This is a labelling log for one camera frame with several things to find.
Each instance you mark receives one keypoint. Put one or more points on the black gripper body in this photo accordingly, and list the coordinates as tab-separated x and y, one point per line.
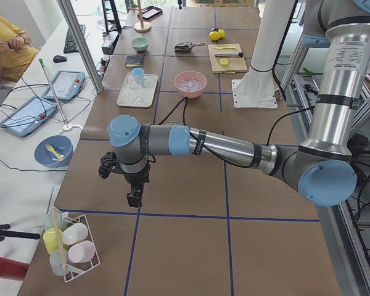
137	179

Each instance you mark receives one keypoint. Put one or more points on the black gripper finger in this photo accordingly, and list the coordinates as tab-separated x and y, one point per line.
132	198
138	194

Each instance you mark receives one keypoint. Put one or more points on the metal ice scoop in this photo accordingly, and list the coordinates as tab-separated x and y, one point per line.
186	46

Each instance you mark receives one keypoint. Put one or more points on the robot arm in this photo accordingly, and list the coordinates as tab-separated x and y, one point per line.
319	168

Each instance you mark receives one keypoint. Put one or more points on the white plastic cup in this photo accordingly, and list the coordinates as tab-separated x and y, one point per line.
75	233

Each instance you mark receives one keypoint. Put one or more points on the pink plastic cup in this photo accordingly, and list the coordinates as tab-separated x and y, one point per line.
81	252

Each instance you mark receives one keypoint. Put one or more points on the green plastic cup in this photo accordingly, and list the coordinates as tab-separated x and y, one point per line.
49	223

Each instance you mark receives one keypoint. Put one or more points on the yellow plastic cup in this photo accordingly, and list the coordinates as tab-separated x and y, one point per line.
50	241

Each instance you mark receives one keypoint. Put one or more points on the clear grey plastic cup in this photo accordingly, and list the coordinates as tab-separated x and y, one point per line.
55	261

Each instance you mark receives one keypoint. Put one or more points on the light blue cup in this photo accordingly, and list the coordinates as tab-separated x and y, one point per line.
138	75

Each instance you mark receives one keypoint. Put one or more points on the pink bowl of ice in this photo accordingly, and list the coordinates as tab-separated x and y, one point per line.
190	84

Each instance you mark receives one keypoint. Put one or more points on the blue bowl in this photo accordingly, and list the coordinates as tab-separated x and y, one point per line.
62	145

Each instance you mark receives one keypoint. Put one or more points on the yellow plastic fork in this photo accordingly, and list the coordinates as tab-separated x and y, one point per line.
53	151

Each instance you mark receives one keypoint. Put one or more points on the cream serving tray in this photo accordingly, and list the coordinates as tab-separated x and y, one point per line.
146	92

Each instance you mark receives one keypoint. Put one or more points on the clear wine glass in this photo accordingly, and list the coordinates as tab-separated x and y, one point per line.
134	87

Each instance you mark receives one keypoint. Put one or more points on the far blue teach pendant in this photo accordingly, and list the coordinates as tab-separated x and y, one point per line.
67	84

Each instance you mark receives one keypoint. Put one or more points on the blue teach pendant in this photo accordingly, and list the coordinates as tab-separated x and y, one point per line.
67	84
29	116

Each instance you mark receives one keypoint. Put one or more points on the near blue teach pendant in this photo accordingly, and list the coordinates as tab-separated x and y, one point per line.
29	116

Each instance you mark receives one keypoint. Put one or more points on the dark grey folded cloth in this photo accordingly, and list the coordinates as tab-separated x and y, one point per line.
133	61

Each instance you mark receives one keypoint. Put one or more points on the black computer mouse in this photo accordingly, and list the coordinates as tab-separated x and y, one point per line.
59	59

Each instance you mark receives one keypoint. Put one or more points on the black keyboard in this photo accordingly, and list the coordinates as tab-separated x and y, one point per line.
70	45

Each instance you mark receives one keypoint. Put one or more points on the green tipped metal stick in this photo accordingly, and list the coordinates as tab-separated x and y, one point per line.
65	121

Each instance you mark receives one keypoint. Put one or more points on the green ceramic bowl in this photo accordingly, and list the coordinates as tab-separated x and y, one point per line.
140	44

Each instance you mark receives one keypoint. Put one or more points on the black tripod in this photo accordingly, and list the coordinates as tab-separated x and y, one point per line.
6	232

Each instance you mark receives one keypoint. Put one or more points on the wooden stand with base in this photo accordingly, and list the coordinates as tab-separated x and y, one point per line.
141	26

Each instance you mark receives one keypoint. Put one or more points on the person in yellow shirt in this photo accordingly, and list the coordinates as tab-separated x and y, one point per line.
16	51

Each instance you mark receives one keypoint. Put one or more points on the red cylinder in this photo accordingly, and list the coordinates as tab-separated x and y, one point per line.
13	270

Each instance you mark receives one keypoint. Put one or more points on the lemon half slice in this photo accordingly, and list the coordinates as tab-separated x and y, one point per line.
224	62

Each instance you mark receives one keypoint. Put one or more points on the dark tablet tray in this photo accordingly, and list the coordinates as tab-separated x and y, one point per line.
151	12

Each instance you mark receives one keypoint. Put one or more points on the wooden cutting board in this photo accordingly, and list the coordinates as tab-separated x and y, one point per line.
236	65

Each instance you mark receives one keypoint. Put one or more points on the steel cylinder rod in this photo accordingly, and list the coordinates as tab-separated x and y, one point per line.
229	54

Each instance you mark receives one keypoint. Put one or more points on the yellow plastic knife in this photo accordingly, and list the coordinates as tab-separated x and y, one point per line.
224	47

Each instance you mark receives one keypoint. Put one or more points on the yellow lemon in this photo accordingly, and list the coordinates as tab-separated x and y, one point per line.
221	33
214	35

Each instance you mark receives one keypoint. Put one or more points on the white wire cup rack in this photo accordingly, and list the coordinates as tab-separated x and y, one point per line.
75	270

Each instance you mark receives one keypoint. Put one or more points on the aluminium frame post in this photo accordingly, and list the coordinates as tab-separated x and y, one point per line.
74	26

